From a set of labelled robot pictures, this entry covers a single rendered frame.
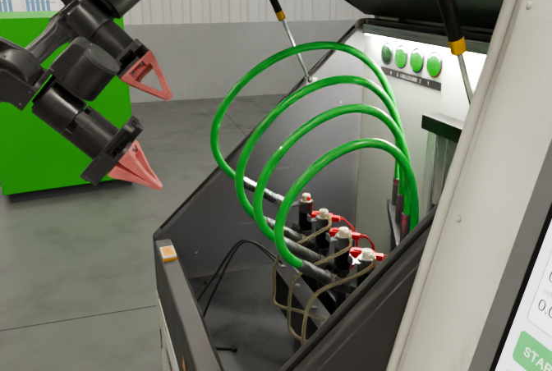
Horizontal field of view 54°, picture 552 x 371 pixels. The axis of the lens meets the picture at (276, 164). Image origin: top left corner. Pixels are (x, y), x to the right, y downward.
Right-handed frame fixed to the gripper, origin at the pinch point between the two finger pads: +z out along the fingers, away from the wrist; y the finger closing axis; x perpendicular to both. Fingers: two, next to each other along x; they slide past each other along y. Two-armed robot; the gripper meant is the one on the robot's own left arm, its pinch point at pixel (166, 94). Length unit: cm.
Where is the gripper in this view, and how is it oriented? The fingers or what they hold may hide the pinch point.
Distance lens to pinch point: 95.6
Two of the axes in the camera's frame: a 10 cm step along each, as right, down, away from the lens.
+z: 7.1, 6.9, 1.5
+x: -6.9, 7.2, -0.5
